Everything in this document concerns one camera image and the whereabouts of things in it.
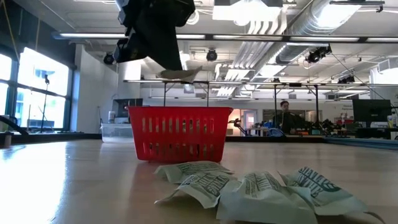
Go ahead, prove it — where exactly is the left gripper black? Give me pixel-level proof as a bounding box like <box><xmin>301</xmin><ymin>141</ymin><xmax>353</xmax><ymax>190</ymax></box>
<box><xmin>113</xmin><ymin>0</ymin><xmax>196</xmax><ymax>71</ymax></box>

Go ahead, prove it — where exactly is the green white stevia packet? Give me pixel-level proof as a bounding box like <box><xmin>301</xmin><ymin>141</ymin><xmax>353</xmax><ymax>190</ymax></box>
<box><xmin>279</xmin><ymin>166</ymin><xmax>386</xmax><ymax>224</ymax></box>
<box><xmin>156</xmin><ymin>65</ymin><xmax>203</xmax><ymax>84</ymax></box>
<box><xmin>154</xmin><ymin>172</ymin><xmax>240</xmax><ymax>209</ymax></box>
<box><xmin>216</xmin><ymin>170</ymin><xmax>318</xmax><ymax>224</ymax></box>
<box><xmin>154</xmin><ymin>161</ymin><xmax>234</xmax><ymax>184</ymax></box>

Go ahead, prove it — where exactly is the red slotted plastic basket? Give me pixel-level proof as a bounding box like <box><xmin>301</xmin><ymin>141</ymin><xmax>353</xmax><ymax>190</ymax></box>
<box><xmin>126</xmin><ymin>105</ymin><xmax>234</xmax><ymax>164</ymax></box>

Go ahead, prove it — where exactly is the black box-shaped screen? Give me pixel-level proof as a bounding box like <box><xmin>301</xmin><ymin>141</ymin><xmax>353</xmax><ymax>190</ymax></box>
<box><xmin>112</xmin><ymin>98</ymin><xmax>144</xmax><ymax>118</ymax></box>

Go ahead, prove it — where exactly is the long overhead light bar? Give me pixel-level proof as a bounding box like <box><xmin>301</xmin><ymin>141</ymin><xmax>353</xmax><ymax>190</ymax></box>
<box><xmin>52</xmin><ymin>30</ymin><xmax>398</xmax><ymax>44</ymax></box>

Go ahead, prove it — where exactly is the white ceiling light panel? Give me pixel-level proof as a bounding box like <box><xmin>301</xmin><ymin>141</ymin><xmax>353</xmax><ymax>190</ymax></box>
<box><xmin>212</xmin><ymin>0</ymin><xmax>283</xmax><ymax>22</ymax></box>

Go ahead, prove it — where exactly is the clear plastic container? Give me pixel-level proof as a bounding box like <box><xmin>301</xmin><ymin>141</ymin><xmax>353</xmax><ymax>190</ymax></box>
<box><xmin>99</xmin><ymin>123</ymin><xmax>135</xmax><ymax>144</ymax></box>

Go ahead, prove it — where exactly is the black tripod stand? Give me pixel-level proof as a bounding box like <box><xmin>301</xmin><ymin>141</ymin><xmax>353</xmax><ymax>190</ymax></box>
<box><xmin>39</xmin><ymin>73</ymin><xmax>53</xmax><ymax>134</ymax></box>

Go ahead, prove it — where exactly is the person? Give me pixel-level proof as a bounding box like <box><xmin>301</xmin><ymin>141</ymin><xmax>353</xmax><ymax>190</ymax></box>
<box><xmin>272</xmin><ymin>100</ymin><xmax>307</xmax><ymax>135</ymax></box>

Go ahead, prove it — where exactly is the black slanted bar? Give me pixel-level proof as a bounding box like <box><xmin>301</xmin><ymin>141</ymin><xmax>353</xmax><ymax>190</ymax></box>
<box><xmin>0</xmin><ymin>114</ymin><xmax>29</xmax><ymax>136</ymax></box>

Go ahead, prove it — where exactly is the beige cylindrical peg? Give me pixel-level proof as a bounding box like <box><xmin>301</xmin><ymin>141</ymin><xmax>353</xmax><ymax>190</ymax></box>
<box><xmin>2</xmin><ymin>131</ymin><xmax>13</xmax><ymax>149</ymax></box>

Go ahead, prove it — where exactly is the black computer monitor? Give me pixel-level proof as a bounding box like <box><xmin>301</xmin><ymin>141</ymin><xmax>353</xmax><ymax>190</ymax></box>
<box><xmin>352</xmin><ymin>98</ymin><xmax>392</xmax><ymax>128</ymax></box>

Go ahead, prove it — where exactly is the white coiled cable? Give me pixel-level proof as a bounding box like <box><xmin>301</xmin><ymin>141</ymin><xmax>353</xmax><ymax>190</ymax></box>
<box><xmin>186</xmin><ymin>9</ymin><xmax>200</xmax><ymax>26</ymax></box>

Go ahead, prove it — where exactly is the black background frame rig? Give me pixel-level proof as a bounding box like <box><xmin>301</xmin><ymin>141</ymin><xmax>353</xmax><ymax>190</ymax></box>
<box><xmin>162</xmin><ymin>80</ymin><xmax>211</xmax><ymax>108</ymax></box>
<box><xmin>272</xmin><ymin>82</ymin><xmax>320</xmax><ymax>133</ymax></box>

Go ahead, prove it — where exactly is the black aluminium table frame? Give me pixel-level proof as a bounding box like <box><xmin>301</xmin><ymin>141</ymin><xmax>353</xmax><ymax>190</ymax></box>
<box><xmin>0</xmin><ymin>132</ymin><xmax>398</xmax><ymax>151</ymax></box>

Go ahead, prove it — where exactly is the silver ventilation duct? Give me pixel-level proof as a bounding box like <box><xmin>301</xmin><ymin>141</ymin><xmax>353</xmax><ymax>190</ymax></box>
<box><xmin>275</xmin><ymin>0</ymin><xmax>363</xmax><ymax>65</ymax></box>

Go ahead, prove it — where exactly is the black ceiling camera cluster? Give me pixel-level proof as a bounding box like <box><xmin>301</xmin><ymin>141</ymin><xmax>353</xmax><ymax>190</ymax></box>
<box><xmin>305</xmin><ymin>45</ymin><xmax>333</xmax><ymax>64</ymax></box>

